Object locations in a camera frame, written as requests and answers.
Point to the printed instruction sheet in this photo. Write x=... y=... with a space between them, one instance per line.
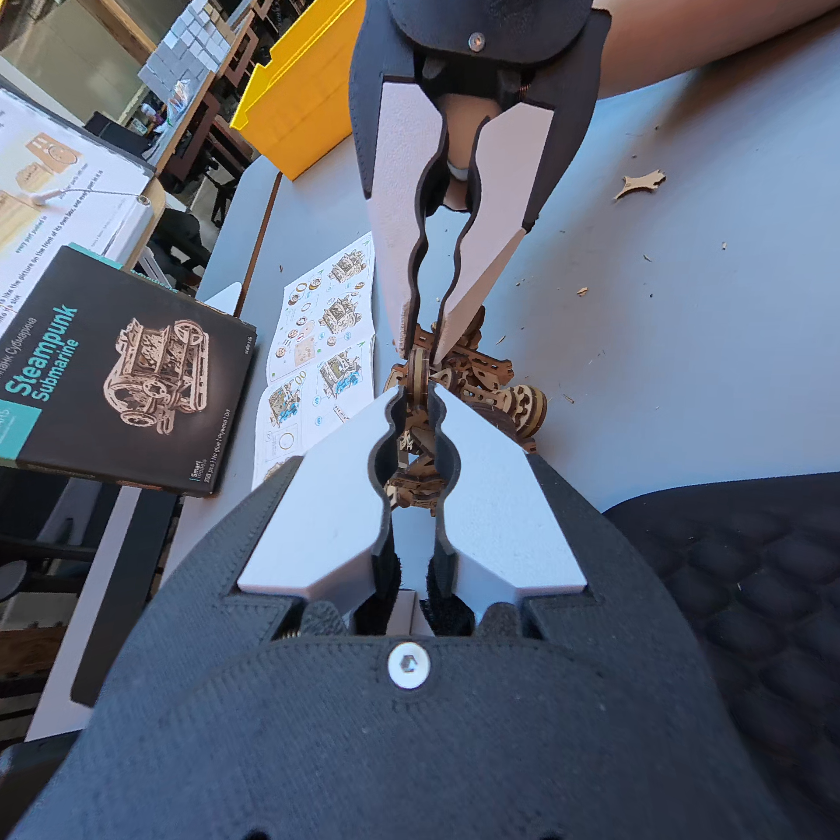
x=65 y=197

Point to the person's right hand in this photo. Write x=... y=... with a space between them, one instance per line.
x=459 y=138

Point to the round wooden wheel part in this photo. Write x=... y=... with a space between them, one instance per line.
x=420 y=377

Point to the black honeycomb seat cushion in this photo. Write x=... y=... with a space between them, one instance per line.
x=754 y=623

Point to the wooden submarine model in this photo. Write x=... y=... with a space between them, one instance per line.
x=499 y=394

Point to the yellow plastic bin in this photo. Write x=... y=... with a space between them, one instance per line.
x=302 y=85

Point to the black model kit box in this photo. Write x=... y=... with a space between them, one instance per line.
x=131 y=374

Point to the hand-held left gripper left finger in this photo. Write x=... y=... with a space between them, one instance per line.
x=321 y=512

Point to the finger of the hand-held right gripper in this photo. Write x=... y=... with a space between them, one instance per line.
x=397 y=184
x=508 y=184

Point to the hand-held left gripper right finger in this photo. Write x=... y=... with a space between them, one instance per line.
x=505 y=512

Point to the small wooden offcut piece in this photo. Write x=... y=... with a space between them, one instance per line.
x=640 y=185

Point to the person's right forearm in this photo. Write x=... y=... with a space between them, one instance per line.
x=689 y=46

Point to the open instruction booklet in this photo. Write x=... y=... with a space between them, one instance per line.
x=321 y=361

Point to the stack of grey boxes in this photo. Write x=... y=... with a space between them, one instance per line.
x=187 y=39

